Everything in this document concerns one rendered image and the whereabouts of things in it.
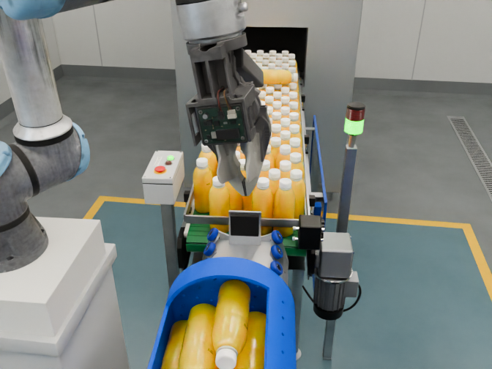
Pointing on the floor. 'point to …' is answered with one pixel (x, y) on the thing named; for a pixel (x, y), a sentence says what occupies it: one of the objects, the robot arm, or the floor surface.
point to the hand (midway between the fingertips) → (246, 184)
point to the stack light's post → (341, 230)
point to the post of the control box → (170, 241)
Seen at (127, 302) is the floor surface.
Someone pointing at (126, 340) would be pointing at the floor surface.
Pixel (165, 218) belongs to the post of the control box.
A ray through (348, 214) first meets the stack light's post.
